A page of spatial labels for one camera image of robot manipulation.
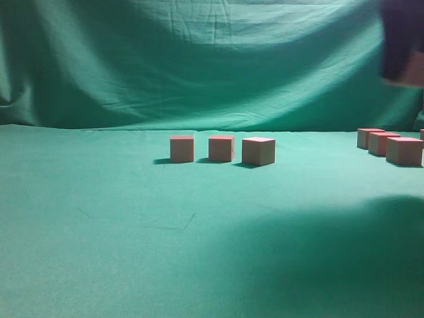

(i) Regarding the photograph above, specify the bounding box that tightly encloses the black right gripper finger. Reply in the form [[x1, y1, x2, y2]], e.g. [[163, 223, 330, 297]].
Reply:
[[380, 1, 423, 81]]

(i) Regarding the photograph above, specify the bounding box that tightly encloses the red cube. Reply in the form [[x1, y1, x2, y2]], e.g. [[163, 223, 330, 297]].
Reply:
[[384, 51, 423, 88], [386, 137, 423, 166], [368, 132, 401, 156]]

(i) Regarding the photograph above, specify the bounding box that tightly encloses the red cube placed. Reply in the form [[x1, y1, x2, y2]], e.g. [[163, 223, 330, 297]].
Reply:
[[242, 137, 276, 166], [208, 135, 235, 162], [170, 135, 195, 163]]

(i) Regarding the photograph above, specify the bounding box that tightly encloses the red cube far row end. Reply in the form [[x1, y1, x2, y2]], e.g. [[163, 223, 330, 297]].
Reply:
[[357, 128, 385, 150]]

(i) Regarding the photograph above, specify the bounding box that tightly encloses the green cloth backdrop and cover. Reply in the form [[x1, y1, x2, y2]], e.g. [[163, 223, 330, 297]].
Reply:
[[1, 1, 423, 317]]

